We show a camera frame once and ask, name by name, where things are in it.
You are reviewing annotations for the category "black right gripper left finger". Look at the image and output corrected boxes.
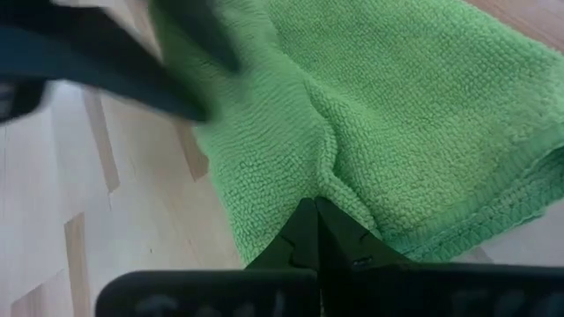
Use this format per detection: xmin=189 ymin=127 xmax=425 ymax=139
xmin=94 ymin=196 xmax=319 ymax=317

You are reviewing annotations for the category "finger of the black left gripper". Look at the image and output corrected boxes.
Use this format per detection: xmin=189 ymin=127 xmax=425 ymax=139
xmin=0 ymin=4 xmax=209 ymax=123
xmin=152 ymin=0 xmax=242 ymax=75

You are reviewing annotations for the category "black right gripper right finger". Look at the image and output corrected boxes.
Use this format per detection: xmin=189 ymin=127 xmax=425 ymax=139
xmin=315 ymin=196 xmax=564 ymax=317

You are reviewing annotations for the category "green microfiber towel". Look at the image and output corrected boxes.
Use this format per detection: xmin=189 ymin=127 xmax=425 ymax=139
xmin=149 ymin=0 xmax=564 ymax=265

